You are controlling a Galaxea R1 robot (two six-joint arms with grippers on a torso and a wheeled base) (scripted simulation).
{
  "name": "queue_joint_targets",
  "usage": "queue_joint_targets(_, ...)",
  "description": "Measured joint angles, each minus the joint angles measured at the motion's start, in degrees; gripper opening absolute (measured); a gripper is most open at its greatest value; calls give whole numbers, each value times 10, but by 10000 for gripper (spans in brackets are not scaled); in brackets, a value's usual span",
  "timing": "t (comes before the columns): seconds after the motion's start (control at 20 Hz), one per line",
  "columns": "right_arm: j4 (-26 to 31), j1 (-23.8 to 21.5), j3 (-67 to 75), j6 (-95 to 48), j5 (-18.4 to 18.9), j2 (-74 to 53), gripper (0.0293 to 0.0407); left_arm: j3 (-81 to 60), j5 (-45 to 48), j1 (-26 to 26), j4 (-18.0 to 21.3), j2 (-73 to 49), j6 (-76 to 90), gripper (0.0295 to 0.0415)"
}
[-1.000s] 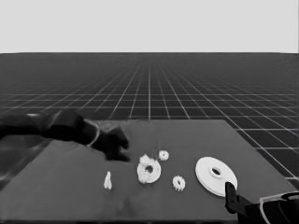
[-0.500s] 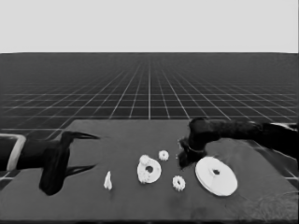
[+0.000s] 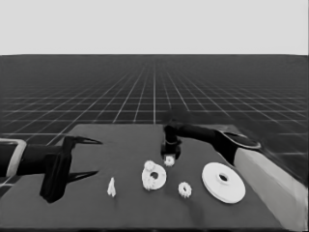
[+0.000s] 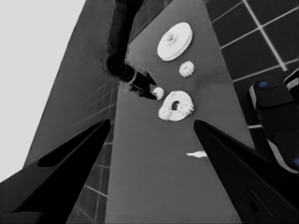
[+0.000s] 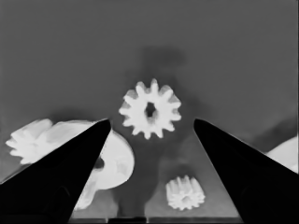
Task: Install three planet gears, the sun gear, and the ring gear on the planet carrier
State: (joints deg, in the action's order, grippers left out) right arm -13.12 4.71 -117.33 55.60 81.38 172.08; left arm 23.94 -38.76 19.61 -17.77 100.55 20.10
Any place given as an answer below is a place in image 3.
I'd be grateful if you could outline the large thick white disc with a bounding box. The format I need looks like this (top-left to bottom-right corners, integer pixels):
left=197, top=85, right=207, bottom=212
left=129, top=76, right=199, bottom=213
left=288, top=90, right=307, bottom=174
left=201, top=161, right=246, bottom=205

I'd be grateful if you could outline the white round carrier with pins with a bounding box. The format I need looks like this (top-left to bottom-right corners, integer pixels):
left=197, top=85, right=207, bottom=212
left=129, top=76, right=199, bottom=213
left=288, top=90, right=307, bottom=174
left=141, top=162, right=168, bottom=191

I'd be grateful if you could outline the small white T-shaped piece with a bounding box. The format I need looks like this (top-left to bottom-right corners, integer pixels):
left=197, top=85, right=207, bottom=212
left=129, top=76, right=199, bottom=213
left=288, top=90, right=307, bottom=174
left=106, top=177, right=117, bottom=198

